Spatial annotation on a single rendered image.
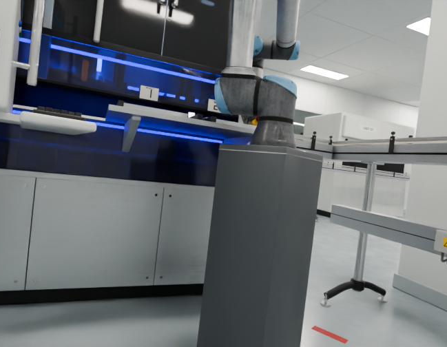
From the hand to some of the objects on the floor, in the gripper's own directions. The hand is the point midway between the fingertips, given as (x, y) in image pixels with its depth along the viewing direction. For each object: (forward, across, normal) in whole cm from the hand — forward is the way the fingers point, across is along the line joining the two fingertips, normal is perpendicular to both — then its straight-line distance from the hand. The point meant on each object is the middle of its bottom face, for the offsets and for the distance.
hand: (246, 124), depth 142 cm
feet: (+92, +89, +9) cm, 128 cm away
